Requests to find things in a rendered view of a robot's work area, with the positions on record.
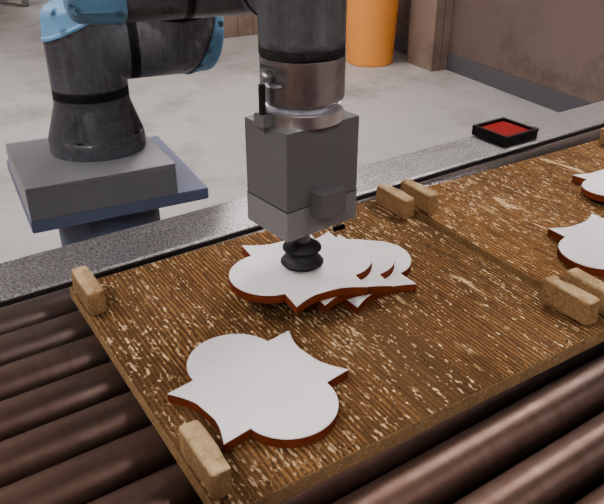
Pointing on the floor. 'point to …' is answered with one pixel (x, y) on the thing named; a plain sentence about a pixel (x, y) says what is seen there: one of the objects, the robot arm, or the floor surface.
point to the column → (111, 216)
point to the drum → (371, 32)
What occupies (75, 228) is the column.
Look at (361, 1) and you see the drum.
